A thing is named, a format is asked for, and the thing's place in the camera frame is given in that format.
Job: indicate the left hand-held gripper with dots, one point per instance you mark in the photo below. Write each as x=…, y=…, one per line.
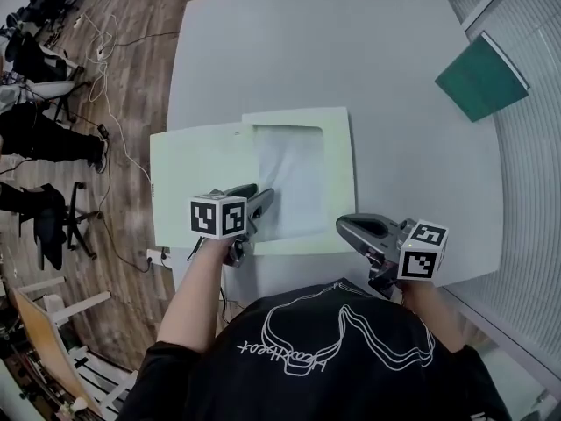
x=219, y=217

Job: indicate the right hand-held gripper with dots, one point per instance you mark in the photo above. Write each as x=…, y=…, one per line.
x=421, y=252

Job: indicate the clear plastic sleeve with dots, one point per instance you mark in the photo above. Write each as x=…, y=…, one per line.
x=293, y=173

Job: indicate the pale green folder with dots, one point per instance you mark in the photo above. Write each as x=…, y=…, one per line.
x=197, y=165

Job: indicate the person's right forearm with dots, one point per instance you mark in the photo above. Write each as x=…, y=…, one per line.
x=431, y=314

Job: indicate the person's left forearm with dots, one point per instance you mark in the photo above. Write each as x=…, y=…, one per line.
x=193, y=296

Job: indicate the white power strip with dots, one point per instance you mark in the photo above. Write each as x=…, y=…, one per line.
x=158, y=258

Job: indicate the person's black printed T-shirt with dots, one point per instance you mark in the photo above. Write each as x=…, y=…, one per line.
x=315, y=366

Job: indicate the black power adapter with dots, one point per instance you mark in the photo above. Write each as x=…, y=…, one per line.
x=104, y=131

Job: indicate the white window blinds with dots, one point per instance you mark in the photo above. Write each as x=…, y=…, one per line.
x=534, y=147

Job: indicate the green book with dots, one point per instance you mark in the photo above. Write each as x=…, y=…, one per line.
x=480, y=77

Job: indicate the white rack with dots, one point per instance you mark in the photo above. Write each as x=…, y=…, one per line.
x=105, y=377

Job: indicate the black and white office chair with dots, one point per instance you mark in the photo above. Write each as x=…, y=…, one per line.
x=39, y=64

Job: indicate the wooden board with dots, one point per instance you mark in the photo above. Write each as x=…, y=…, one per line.
x=44, y=340

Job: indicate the white furniture frame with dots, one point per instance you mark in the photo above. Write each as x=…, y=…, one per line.
x=66, y=306

